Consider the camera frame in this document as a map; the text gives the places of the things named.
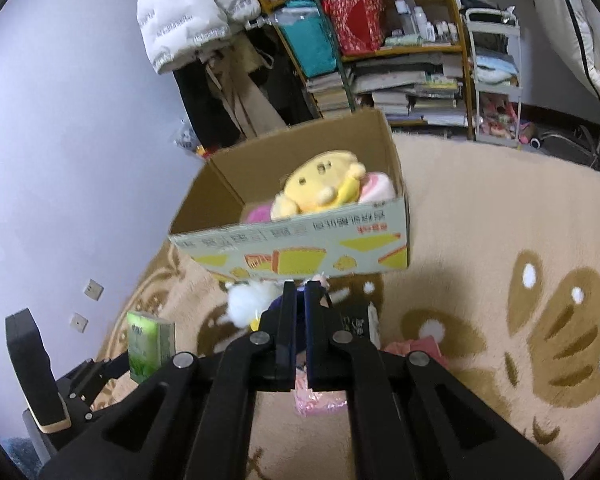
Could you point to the wooden bookshelf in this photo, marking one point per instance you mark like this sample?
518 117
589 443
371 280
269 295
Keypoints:
410 26

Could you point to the white rolling cart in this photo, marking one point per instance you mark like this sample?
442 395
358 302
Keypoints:
496 80

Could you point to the cardboard box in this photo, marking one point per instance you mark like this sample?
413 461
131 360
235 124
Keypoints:
352 239

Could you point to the beige trench coat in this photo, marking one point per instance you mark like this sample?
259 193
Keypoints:
248 107

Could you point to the snack bag on floor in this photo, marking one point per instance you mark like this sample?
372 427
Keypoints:
185 138

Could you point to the lower wall socket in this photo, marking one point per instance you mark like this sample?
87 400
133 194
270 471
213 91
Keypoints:
78 323

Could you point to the red gift bag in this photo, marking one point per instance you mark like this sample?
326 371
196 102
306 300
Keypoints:
359 24

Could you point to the white puffer jacket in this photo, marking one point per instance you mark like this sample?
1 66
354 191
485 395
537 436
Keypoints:
178 32

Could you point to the purple haired plush doll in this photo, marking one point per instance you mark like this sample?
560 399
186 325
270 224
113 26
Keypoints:
300 318

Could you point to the teal bag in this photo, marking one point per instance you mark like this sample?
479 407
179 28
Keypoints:
305 32

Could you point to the pink packet bag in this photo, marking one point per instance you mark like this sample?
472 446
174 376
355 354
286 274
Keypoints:
310 402

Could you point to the white fluffy plush chick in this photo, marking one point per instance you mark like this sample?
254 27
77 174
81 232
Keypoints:
247 301

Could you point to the pink swirl roll plush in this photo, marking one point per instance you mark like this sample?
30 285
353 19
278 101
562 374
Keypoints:
376 187

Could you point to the pink plush bear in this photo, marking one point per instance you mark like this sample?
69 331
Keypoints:
259 214

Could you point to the beige patterned carpet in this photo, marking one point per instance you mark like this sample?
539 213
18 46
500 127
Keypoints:
504 273

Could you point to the wall socket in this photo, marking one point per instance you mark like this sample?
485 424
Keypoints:
93 290
78 323

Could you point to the yellow bear plush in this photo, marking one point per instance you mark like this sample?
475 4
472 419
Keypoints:
326 181

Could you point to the green tissue pack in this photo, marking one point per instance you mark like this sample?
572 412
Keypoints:
151 343

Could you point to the stack of books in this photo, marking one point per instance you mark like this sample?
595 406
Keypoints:
417 87

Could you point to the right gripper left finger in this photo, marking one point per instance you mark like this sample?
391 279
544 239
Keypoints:
192 419

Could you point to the upper wall socket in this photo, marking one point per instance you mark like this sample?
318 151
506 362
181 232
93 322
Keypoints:
93 290

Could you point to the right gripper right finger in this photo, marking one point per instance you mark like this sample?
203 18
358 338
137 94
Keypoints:
410 418

